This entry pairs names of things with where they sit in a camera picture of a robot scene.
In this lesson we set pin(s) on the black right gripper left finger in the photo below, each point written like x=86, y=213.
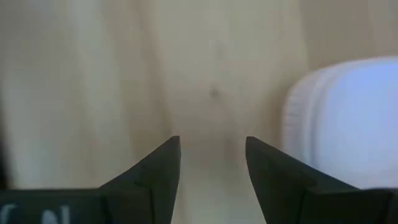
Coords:
x=155, y=186

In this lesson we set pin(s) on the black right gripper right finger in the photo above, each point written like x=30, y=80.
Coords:
x=286, y=186

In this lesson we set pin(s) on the pink foam slide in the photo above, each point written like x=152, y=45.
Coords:
x=351, y=124

